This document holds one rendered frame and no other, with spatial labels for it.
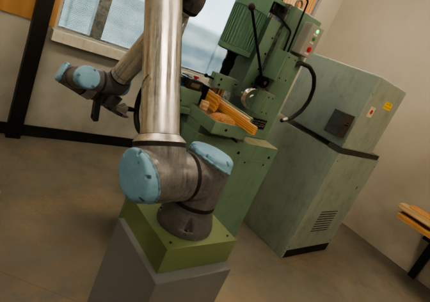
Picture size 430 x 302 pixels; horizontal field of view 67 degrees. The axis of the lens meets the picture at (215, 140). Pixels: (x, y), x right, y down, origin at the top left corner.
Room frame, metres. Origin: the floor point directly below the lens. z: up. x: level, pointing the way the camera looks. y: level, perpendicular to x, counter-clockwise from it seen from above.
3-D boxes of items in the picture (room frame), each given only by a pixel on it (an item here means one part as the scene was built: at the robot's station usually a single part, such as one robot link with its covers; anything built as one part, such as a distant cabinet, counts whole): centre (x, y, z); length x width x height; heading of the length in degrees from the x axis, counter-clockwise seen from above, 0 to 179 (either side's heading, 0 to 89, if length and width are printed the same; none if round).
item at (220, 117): (1.50, 0.01, 0.91); 0.12 x 0.09 x 0.03; 131
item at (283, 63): (1.76, -0.16, 1.23); 0.09 x 0.08 x 0.15; 131
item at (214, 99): (1.67, 0.13, 0.94); 0.21 x 0.01 x 0.08; 41
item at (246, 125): (1.69, 0.06, 0.92); 0.62 x 0.02 x 0.04; 41
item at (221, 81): (1.75, 0.08, 1.03); 0.14 x 0.07 x 0.09; 131
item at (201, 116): (1.67, 0.18, 0.87); 0.61 x 0.30 x 0.06; 41
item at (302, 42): (1.84, -0.24, 1.40); 0.10 x 0.06 x 0.16; 131
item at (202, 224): (0.97, -0.01, 0.69); 0.19 x 0.19 x 0.10
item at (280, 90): (1.93, -0.12, 1.16); 0.22 x 0.22 x 0.72; 41
